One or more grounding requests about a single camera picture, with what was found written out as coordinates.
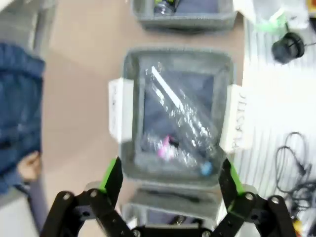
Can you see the person torso denim shirt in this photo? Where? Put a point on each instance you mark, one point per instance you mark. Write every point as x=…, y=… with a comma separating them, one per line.
x=19, y=98

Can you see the grey fabric basket plastic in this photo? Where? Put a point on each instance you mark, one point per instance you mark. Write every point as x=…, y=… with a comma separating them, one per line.
x=138, y=69

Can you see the grey fabric basket can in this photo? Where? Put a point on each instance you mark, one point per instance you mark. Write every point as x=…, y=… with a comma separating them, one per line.
x=187, y=21

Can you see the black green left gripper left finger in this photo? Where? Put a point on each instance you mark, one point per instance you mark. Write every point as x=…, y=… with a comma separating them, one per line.
x=108, y=187

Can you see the black round stand base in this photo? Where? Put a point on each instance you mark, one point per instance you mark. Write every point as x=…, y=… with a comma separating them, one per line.
x=287, y=48

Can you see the grey fabric basket bottle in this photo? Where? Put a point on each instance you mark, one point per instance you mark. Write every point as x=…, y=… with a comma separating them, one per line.
x=172, y=197

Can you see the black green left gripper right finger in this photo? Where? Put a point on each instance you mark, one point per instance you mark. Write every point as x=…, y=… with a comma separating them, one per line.
x=229, y=187

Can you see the blank white paper label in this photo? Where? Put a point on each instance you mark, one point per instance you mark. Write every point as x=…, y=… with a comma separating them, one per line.
x=118, y=111

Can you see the large clear plastic bottle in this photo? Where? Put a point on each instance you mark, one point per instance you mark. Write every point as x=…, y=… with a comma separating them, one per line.
x=177, y=108

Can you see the small plastic bottle blue cap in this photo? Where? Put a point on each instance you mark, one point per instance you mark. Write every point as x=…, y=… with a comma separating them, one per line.
x=170, y=153

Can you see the white green plastic bag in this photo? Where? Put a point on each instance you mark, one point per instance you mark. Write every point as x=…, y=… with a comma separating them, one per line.
x=271, y=17

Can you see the paper label PLASTIC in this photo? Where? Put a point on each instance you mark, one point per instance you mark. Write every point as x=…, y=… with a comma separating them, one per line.
x=238, y=118

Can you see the person right hand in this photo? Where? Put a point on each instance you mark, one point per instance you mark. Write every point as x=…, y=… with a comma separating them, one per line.
x=29, y=166

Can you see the person right forearm denim sleeve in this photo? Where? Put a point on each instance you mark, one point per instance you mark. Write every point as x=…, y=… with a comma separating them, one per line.
x=10, y=182

